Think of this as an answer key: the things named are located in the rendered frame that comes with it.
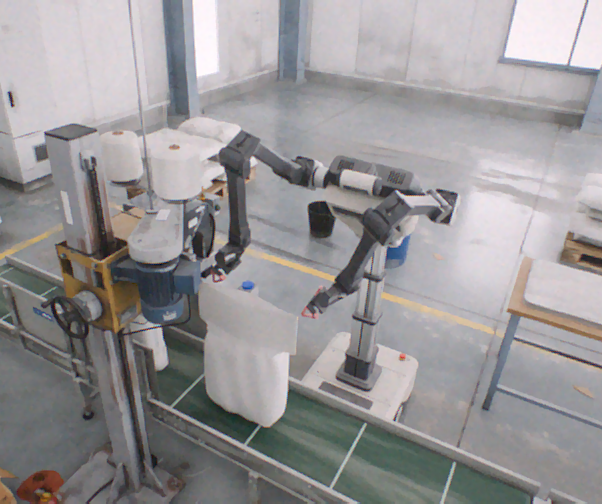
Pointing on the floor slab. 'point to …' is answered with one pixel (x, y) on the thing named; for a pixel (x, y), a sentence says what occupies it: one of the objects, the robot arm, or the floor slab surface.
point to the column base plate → (97, 470)
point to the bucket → (320, 219)
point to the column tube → (116, 398)
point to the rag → (46, 479)
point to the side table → (553, 351)
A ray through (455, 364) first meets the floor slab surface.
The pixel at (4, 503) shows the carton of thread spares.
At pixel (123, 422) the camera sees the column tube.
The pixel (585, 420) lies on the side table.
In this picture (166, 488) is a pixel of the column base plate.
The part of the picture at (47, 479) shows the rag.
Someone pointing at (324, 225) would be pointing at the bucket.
